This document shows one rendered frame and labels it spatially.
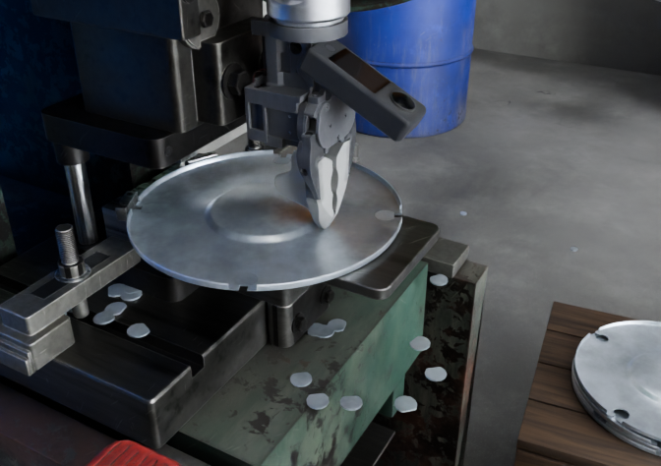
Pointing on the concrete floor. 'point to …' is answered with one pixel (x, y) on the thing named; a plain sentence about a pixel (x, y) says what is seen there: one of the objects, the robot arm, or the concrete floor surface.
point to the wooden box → (569, 403)
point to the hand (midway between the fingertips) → (330, 218)
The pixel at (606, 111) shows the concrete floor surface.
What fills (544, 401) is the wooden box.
